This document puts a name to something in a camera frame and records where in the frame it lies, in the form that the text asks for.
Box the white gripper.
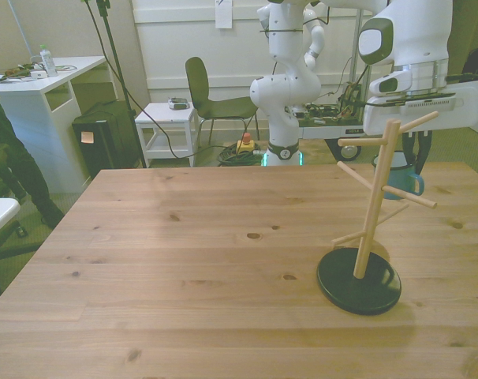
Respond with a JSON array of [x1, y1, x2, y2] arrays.
[[363, 80, 478, 176]]

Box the blue enamel mug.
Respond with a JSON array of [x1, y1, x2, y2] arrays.
[[371, 151, 425, 201]]

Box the wooden mug tree black base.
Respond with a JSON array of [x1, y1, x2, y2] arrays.
[[316, 110, 440, 316]]

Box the wheeled cart with electronics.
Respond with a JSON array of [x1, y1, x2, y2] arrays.
[[288, 7, 382, 161]]

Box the yellow emergency stop button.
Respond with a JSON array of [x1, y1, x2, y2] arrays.
[[237, 133, 258, 156]]

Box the dark green chair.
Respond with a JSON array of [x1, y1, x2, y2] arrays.
[[185, 56, 260, 148]]

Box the white paper sheet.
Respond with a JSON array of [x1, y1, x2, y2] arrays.
[[215, 0, 234, 29]]

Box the white low side table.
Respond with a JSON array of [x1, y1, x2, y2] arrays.
[[134, 101, 199, 167]]

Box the black tripod stand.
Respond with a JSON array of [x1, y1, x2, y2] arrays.
[[80, 0, 148, 169]]

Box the black box with sticky note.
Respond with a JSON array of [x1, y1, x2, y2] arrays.
[[72, 101, 140, 179]]

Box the clear plastic bottle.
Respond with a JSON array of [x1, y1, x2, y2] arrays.
[[39, 43, 59, 78]]

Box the white desk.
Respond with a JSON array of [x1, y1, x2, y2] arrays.
[[0, 54, 120, 194]]

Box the person in dark clothing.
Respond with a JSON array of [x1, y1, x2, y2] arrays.
[[0, 17, 65, 229]]

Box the coiled dark cables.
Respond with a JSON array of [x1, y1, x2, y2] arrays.
[[217, 141, 270, 167]]

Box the long black floor cable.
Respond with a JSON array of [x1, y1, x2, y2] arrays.
[[84, 0, 240, 161]]

